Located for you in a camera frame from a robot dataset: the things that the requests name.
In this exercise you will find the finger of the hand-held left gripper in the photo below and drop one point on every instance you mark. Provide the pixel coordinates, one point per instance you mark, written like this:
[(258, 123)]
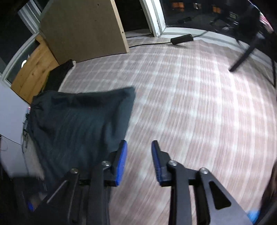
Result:
[(30, 205)]

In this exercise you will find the black power adapter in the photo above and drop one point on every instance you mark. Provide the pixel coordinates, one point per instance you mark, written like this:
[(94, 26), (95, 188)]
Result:
[(181, 39)]

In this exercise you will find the plaid mat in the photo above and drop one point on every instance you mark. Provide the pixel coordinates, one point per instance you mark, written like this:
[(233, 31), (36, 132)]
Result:
[(194, 108)]

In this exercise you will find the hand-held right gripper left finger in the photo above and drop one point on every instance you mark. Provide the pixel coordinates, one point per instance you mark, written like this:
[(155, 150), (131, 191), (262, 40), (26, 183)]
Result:
[(121, 164)]

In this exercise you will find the person's dark clothing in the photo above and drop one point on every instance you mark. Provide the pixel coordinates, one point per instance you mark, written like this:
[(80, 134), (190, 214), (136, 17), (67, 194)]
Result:
[(270, 190)]

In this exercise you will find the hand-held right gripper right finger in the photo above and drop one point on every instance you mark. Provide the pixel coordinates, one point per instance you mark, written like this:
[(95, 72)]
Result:
[(155, 164)]

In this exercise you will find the white window frame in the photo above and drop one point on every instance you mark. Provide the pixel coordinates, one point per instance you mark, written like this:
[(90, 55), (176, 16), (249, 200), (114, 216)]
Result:
[(28, 15)]

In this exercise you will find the dark grey pants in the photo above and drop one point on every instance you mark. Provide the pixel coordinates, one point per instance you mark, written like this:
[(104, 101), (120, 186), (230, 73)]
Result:
[(75, 129)]

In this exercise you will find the black folded clothes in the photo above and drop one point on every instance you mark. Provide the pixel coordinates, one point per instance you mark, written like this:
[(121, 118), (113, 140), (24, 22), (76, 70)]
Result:
[(58, 77)]

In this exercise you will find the small blue object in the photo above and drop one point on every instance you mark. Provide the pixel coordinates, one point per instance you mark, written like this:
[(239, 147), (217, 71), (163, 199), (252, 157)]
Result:
[(253, 216)]

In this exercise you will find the white door frame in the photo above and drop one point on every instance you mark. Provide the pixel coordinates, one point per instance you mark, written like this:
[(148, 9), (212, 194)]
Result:
[(154, 19)]

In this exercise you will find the black tripod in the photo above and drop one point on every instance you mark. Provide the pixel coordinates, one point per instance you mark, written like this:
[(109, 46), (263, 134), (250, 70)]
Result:
[(244, 55)]

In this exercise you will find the wooden board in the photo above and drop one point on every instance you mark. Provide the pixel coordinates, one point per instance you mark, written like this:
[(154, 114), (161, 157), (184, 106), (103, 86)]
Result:
[(32, 71)]

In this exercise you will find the grey flat device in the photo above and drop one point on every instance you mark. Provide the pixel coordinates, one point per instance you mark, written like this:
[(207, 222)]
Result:
[(10, 129)]

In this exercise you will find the beige board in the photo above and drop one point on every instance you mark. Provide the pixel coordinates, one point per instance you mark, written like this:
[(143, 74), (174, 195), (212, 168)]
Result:
[(82, 30)]

